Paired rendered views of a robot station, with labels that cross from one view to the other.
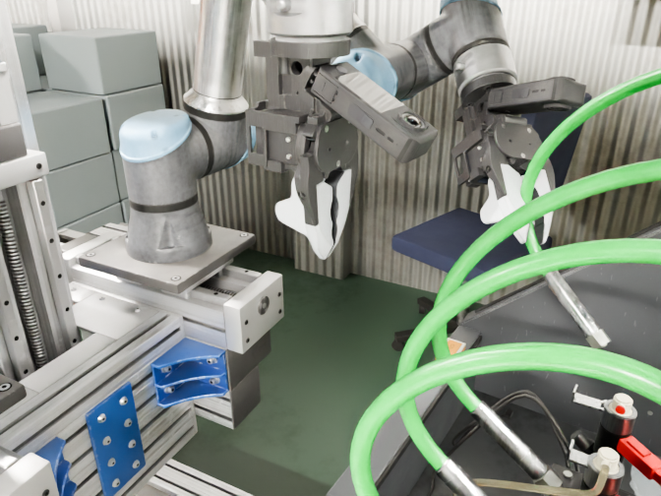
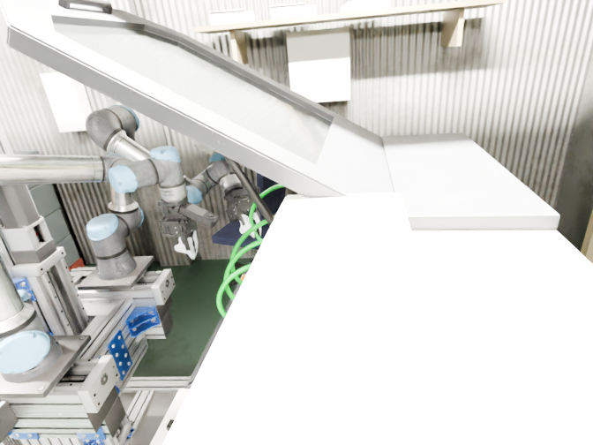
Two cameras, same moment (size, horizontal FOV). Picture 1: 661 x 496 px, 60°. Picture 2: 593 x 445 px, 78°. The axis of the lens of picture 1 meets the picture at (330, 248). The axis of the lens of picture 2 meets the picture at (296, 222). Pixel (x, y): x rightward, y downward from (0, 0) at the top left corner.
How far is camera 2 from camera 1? 0.66 m
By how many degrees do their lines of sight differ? 19
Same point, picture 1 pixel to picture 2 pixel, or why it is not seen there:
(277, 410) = (175, 340)
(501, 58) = (234, 179)
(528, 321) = not seen: hidden behind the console
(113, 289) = (94, 297)
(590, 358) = not seen: hidden behind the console
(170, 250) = (121, 272)
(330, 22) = (182, 195)
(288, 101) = (172, 216)
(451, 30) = (215, 170)
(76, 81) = not seen: outside the picture
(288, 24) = (169, 198)
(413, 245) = (222, 238)
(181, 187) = (120, 245)
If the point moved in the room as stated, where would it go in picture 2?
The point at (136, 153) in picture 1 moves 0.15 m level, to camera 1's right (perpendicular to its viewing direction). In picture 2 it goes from (98, 237) to (139, 227)
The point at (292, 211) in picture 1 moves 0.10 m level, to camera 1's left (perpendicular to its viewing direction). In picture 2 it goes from (180, 247) to (147, 255)
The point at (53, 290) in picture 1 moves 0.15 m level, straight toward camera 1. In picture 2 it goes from (75, 302) to (94, 316)
